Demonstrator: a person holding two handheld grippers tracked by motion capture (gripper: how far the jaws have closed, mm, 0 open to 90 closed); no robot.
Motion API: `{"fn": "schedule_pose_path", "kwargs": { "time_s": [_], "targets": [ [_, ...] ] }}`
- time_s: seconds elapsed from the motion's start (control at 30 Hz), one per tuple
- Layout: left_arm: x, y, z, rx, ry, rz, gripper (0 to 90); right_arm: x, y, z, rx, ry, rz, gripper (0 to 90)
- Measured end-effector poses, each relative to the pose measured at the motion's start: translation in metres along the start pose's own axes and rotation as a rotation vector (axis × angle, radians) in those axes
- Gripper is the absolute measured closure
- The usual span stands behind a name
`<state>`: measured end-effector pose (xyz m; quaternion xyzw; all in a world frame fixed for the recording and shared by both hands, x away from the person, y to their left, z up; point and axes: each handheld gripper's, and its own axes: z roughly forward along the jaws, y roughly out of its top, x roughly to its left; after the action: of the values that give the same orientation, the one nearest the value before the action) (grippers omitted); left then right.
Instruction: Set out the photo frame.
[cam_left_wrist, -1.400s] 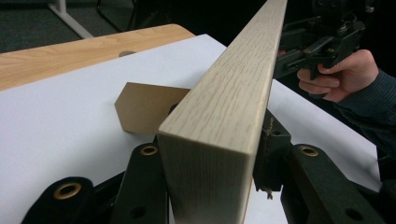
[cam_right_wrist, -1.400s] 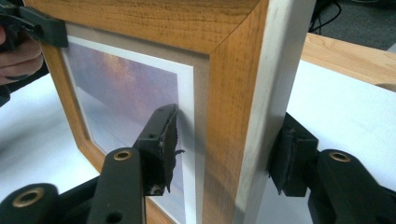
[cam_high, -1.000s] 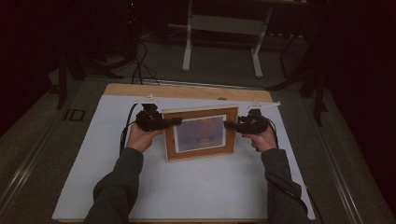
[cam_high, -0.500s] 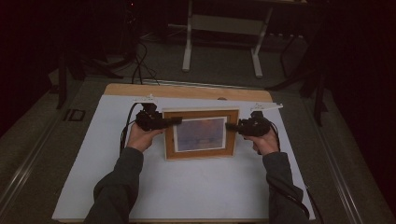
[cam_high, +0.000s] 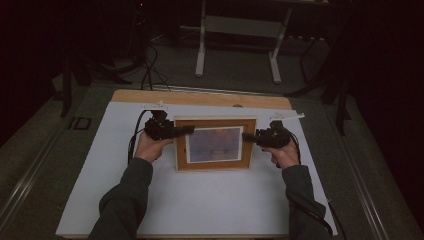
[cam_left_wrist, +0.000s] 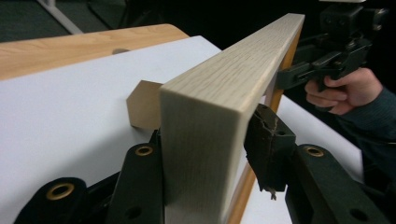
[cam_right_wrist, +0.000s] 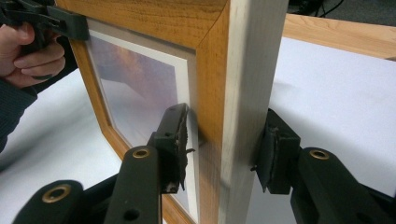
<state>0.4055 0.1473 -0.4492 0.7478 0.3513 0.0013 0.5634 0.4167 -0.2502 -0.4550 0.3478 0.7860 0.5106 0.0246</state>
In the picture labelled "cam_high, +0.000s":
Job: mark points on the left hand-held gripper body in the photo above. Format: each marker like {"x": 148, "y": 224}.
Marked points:
{"x": 158, "y": 128}

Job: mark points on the white metal desk frame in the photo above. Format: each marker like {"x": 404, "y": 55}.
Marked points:
{"x": 240, "y": 26}

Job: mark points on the person's left hand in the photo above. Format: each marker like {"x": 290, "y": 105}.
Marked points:
{"x": 150, "y": 150}

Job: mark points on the wooden picture frame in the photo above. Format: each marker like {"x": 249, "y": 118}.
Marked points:
{"x": 215, "y": 146}

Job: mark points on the metal floor rail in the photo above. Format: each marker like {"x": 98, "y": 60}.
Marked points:
{"x": 30, "y": 176}
{"x": 361, "y": 186}

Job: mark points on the black floor bracket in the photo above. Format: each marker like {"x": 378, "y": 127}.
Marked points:
{"x": 80, "y": 123}

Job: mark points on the person's right hand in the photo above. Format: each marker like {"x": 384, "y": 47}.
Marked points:
{"x": 286, "y": 156}

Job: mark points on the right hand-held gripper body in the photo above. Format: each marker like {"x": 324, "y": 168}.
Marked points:
{"x": 273, "y": 136}

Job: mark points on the white table sheet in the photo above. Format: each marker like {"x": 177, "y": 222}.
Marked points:
{"x": 206, "y": 200}

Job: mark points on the black metal stand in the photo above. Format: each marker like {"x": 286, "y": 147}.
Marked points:
{"x": 340, "y": 106}
{"x": 66, "y": 93}

